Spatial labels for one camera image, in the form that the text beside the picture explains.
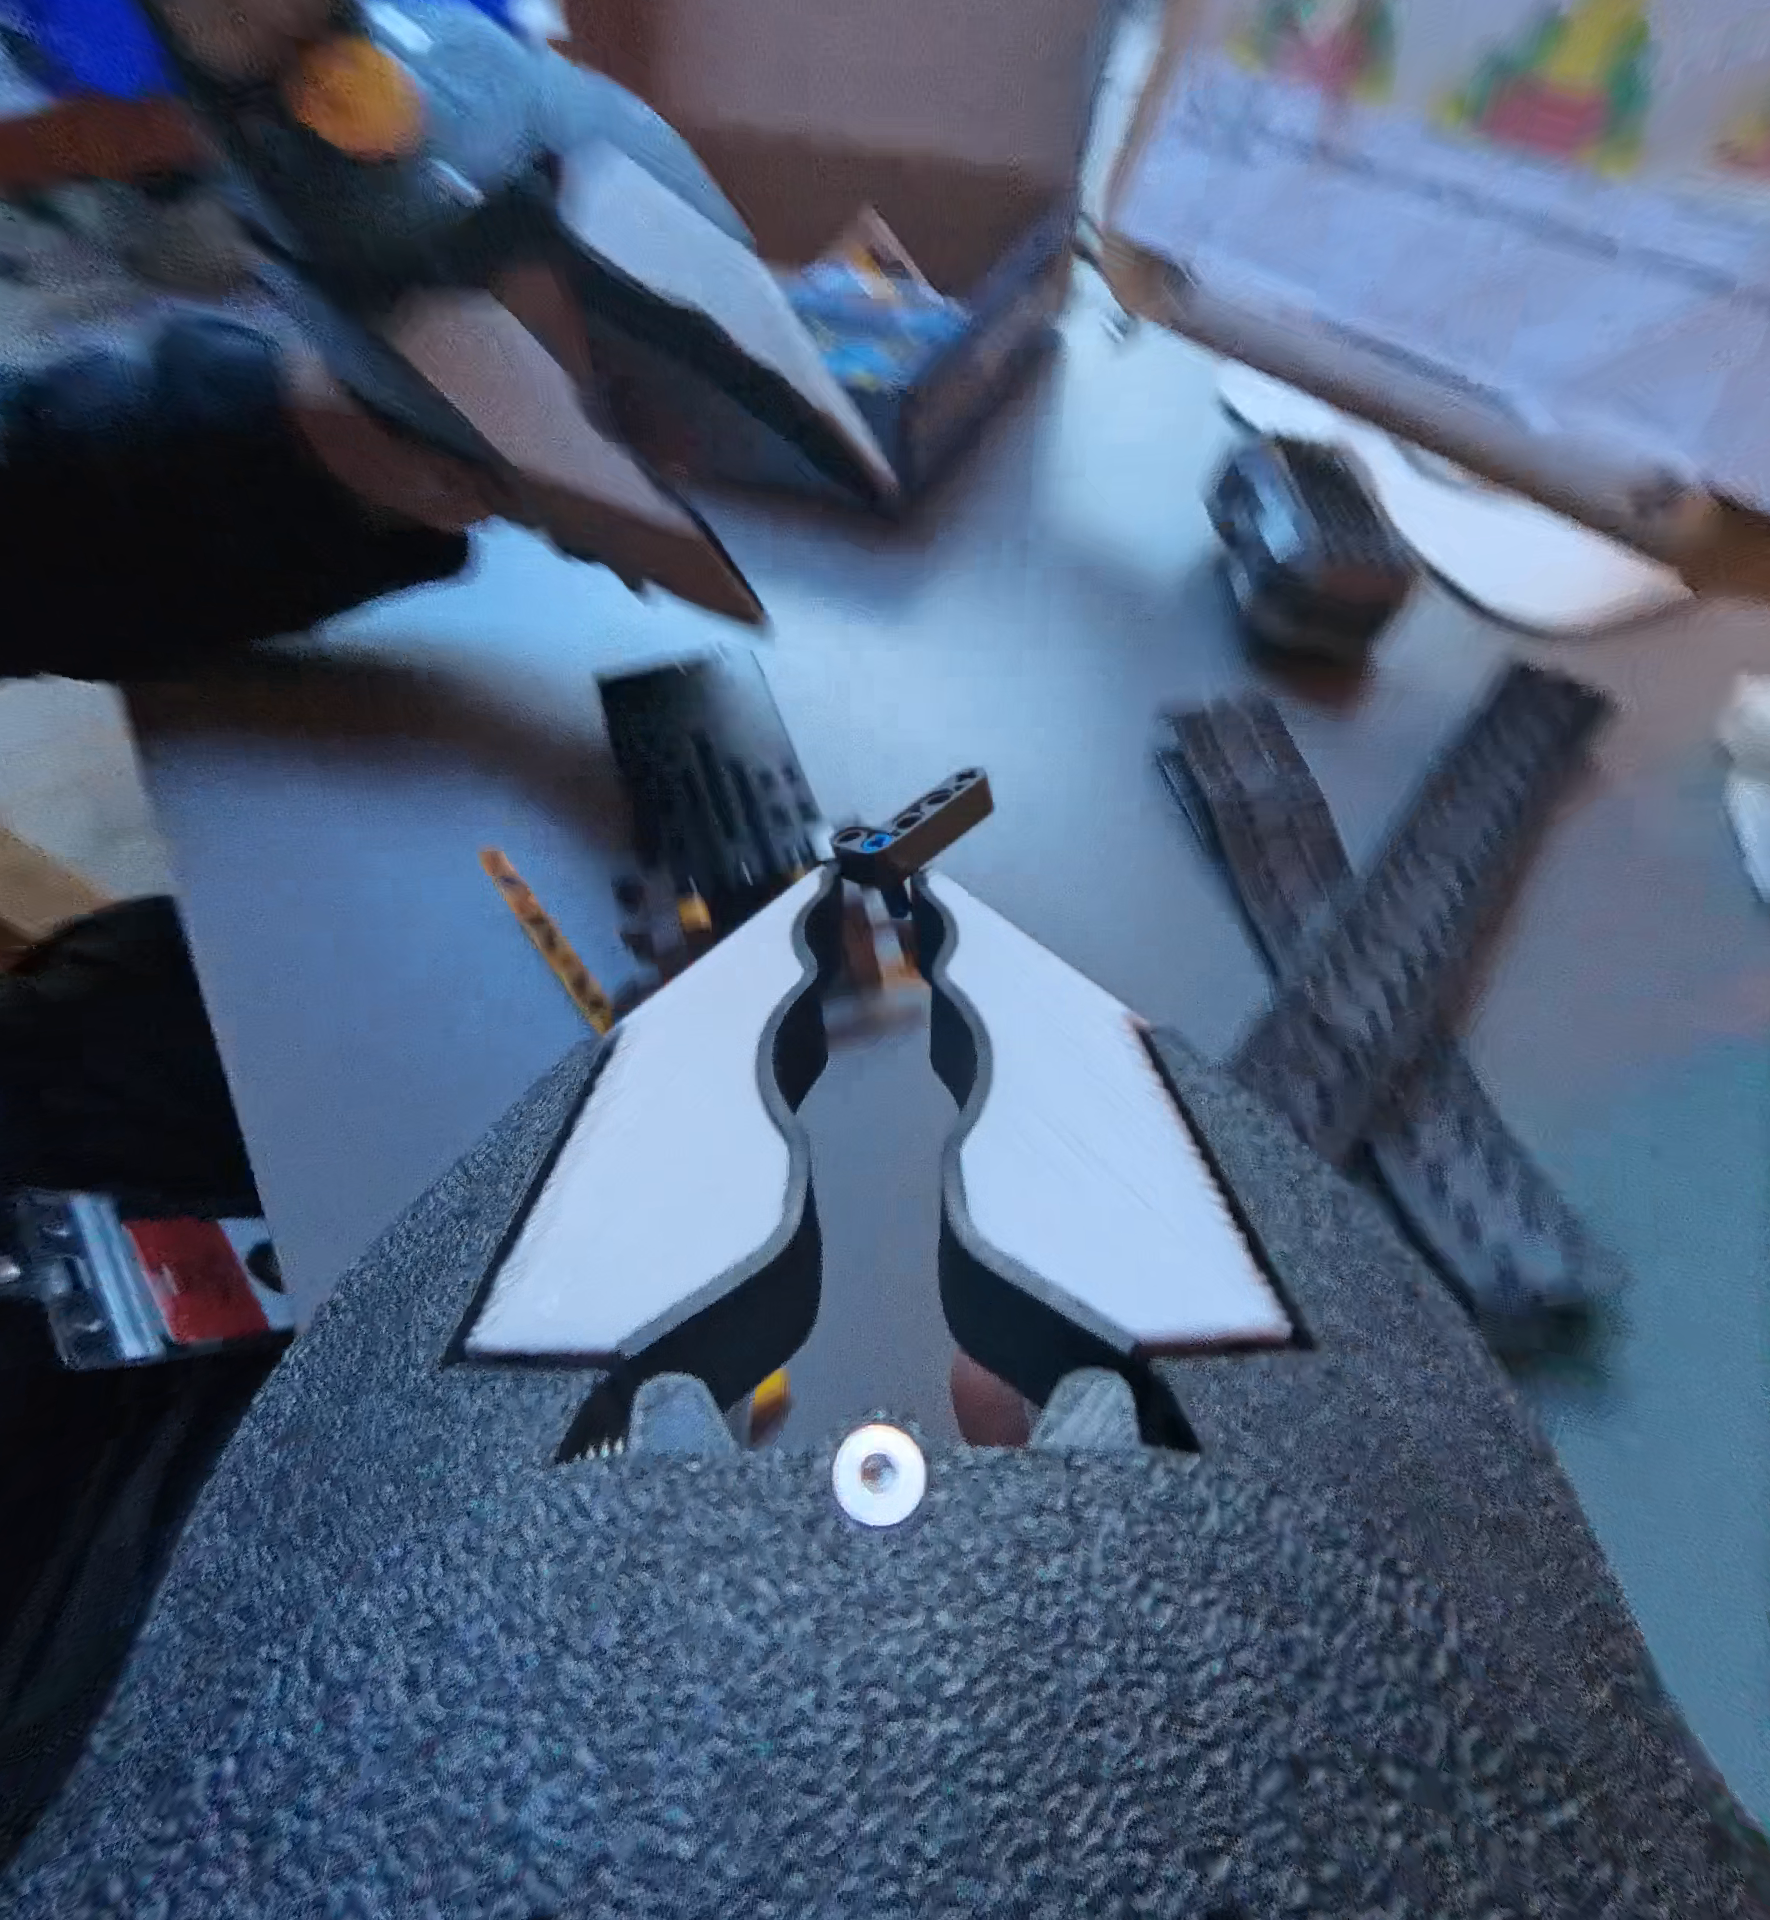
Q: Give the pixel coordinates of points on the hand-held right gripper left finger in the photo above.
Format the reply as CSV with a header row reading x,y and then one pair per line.
x,y
646,1171

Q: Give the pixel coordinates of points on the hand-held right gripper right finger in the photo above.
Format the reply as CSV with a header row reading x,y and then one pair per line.
x,y
1111,1171

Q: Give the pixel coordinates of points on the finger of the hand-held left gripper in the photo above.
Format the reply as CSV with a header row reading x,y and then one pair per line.
x,y
556,434
707,286

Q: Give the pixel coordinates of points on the long yellow toy beam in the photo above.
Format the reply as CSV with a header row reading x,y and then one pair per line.
x,y
542,929

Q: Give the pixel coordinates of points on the black toy box assembly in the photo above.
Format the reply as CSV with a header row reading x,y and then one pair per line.
x,y
707,781

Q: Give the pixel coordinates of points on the grey toy beam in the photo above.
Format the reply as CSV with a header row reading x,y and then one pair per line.
x,y
923,818

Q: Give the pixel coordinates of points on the person's left forearm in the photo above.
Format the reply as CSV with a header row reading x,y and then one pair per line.
x,y
104,496

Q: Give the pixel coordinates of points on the grey desk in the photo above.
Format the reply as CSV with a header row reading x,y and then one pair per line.
x,y
1051,631

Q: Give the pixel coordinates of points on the person's left hand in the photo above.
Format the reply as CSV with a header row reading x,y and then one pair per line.
x,y
390,473

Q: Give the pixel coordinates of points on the instruction booklet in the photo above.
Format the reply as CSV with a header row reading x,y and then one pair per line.
x,y
870,323

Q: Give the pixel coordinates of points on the blue cardboard box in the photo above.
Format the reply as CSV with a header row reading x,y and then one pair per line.
x,y
855,150

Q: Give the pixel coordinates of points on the blue plastic crate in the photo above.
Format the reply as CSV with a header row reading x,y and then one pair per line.
x,y
76,45

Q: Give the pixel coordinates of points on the folded grey toy track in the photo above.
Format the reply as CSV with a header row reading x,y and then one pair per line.
x,y
1260,809

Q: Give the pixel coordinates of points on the badge card with keys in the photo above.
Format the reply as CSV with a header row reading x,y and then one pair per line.
x,y
149,1274

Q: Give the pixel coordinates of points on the grey toy brick block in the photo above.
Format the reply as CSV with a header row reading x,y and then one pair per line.
x,y
1305,540

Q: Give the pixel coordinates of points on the instruction sign stand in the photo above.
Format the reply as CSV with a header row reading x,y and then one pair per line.
x,y
1500,224

